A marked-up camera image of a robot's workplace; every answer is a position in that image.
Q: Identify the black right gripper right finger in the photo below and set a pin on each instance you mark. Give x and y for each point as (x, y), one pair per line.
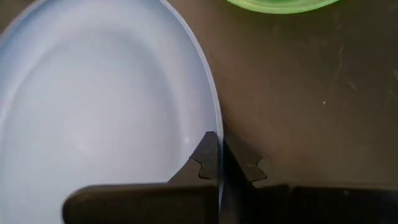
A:
(311, 205)

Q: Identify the light blue plastic plate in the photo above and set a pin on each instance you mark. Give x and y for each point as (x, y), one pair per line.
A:
(93, 93)

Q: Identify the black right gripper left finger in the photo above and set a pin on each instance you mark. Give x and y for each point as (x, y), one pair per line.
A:
(155, 202)

